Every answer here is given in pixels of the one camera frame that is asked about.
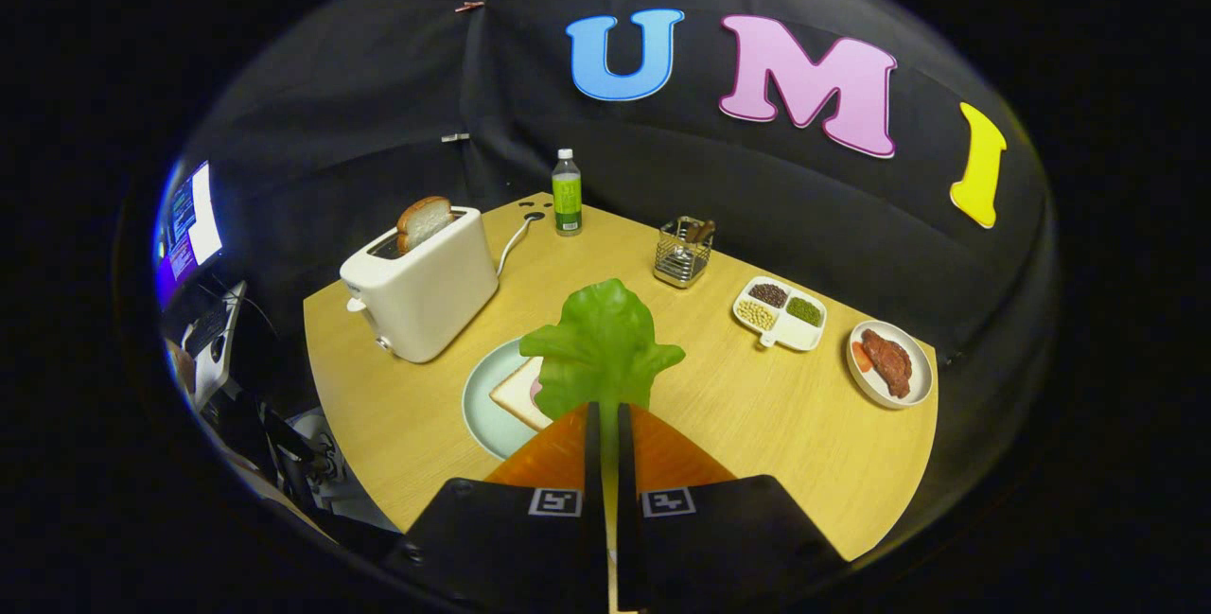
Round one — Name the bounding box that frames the metal wire utensil basket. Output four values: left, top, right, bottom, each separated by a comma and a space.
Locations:
653, 216, 716, 289

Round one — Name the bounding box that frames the white bread slice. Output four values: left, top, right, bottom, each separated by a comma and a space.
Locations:
488, 356, 555, 432

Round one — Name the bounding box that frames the grey office equipment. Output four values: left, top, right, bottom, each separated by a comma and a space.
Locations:
184, 281, 250, 412

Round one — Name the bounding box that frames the green label drink bottle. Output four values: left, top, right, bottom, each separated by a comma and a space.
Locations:
553, 149, 584, 237

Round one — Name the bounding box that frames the brown crust toast slice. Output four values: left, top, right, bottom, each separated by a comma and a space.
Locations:
395, 196, 454, 254

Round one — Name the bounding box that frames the round white meat plate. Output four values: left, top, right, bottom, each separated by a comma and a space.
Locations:
846, 320, 935, 410

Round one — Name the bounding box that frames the black backdrop cloth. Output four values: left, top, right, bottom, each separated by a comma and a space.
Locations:
156, 0, 1059, 388

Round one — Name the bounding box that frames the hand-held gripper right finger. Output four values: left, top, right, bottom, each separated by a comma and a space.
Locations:
617, 401, 848, 614

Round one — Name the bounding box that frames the green lettuce leaf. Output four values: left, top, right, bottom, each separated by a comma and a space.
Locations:
518, 278, 687, 501

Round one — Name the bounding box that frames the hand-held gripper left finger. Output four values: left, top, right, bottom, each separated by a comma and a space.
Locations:
388, 401, 607, 614

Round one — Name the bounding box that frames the white toaster cable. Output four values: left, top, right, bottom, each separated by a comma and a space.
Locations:
496, 213, 547, 276

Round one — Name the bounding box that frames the white divided bean dish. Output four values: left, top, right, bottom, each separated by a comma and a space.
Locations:
732, 275, 828, 352

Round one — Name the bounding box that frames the white toaster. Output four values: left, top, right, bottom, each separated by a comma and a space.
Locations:
340, 206, 500, 364

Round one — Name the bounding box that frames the computer monitor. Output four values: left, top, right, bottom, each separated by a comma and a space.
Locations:
156, 160, 224, 307

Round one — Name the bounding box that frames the pale green round plate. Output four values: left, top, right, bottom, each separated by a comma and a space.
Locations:
462, 338, 569, 461

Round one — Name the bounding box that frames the brown meat steak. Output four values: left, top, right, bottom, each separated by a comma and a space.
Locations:
861, 328, 913, 399

